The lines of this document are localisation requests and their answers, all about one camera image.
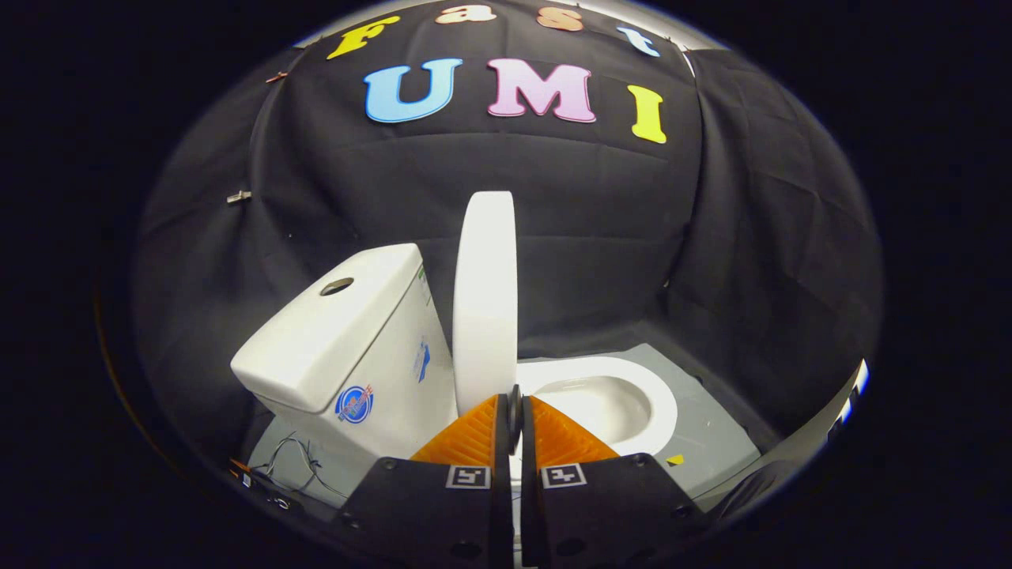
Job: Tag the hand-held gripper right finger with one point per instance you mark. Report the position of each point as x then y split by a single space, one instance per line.
527 450

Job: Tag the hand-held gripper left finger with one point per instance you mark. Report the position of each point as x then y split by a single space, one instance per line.
504 442

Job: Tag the white toilet tank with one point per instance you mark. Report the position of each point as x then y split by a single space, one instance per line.
332 340

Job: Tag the grey base board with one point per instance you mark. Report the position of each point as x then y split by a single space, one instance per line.
711 442

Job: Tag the black backdrop cloth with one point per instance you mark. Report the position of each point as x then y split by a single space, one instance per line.
585 237

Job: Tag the small silver clip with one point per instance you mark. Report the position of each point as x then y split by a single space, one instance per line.
238 196

